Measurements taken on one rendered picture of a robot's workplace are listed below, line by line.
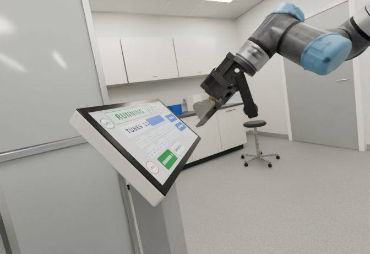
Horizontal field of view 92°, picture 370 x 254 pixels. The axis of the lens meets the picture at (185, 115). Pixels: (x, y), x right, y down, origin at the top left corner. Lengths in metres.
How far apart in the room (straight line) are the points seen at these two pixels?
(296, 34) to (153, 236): 0.76
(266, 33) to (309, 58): 0.11
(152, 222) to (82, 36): 1.16
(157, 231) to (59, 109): 0.92
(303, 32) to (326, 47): 0.06
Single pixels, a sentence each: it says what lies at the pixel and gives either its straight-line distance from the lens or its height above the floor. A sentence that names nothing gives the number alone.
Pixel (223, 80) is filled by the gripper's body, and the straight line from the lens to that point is 0.47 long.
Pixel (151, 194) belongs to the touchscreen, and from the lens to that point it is 0.48.
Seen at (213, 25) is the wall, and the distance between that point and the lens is 4.48.
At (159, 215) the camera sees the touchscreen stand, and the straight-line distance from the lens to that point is 0.74.
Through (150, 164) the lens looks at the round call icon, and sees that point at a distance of 0.50.
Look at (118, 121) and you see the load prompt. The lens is 0.57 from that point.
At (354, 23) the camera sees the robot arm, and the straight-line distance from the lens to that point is 0.55.
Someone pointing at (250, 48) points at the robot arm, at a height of 1.27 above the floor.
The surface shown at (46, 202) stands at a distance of 1.46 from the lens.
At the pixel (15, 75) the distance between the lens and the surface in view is 1.40.
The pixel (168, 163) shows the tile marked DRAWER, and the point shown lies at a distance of 0.56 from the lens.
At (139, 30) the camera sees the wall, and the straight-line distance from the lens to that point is 3.69.
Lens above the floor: 1.18
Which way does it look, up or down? 6 degrees down
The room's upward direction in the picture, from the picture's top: 10 degrees counter-clockwise
